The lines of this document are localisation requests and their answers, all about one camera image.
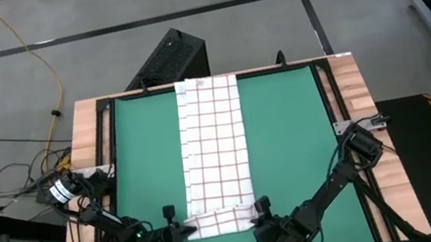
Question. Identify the black table frame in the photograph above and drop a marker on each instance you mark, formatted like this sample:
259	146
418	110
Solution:
299	65

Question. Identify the yellow plug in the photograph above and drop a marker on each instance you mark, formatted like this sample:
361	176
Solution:
63	163

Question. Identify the white red-checked towel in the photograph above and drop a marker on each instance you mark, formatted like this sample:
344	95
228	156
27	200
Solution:
214	152

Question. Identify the black power brick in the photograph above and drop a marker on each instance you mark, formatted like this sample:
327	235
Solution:
43	197

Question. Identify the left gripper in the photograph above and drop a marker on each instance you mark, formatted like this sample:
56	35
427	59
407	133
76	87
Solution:
169	238

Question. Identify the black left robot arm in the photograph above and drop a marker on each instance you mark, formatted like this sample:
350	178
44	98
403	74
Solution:
104	218

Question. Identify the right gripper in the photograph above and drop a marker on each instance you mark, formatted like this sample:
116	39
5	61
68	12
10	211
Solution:
275	235

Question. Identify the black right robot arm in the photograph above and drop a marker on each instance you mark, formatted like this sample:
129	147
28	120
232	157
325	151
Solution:
330	190

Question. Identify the black computer tower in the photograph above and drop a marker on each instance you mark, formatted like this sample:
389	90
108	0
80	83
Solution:
169	58

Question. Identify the black mat clamp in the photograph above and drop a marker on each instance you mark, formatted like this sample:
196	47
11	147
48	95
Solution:
144	85
281	59

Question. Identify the green table mat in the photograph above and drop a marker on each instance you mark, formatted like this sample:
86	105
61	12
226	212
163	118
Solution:
287	126

